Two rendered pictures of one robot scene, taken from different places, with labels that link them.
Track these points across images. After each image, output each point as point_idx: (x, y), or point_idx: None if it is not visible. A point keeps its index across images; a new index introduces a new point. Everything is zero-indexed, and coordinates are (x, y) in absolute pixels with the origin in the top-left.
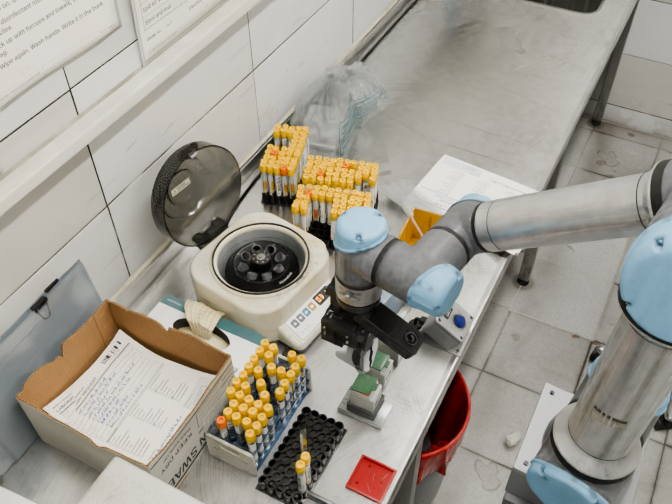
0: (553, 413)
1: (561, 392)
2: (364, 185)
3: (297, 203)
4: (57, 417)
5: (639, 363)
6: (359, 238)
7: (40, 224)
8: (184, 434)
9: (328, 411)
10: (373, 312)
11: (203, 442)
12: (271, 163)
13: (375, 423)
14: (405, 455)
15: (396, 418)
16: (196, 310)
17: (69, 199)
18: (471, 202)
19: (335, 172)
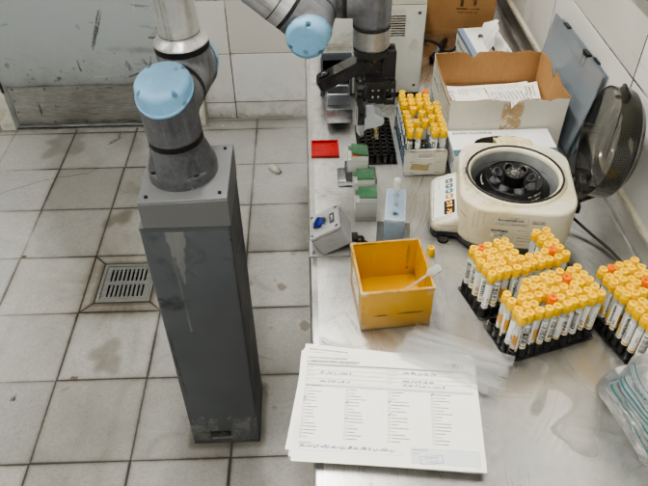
0: (214, 181)
1: (212, 196)
2: None
3: (546, 231)
4: (524, 84)
5: None
6: None
7: (618, 13)
8: (438, 81)
9: (380, 169)
10: (355, 58)
11: None
12: (629, 264)
13: (342, 168)
14: (311, 167)
15: (331, 181)
16: (520, 143)
17: (631, 27)
18: (310, 13)
19: (552, 282)
